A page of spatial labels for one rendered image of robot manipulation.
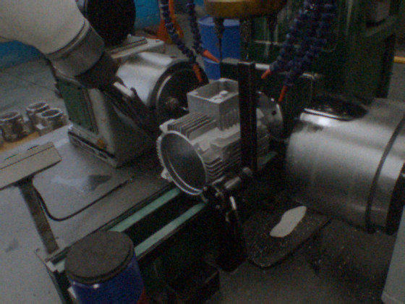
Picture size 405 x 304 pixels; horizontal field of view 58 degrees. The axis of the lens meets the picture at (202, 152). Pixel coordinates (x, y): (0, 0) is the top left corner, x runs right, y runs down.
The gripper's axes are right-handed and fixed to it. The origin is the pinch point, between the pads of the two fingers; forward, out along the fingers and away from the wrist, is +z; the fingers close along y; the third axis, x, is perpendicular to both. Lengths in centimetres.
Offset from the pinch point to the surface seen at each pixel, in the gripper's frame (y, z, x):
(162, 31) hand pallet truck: 418, 245, -246
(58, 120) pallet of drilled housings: 214, 99, -11
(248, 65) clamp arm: -20.8, -7.9, -14.9
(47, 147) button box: 16.6, -5.8, 15.6
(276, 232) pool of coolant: -21.8, 34.5, 0.5
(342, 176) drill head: -38.9, 7.8, -8.0
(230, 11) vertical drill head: -9.1, -9.0, -26.3
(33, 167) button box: 15.1, -6.0, 20.8
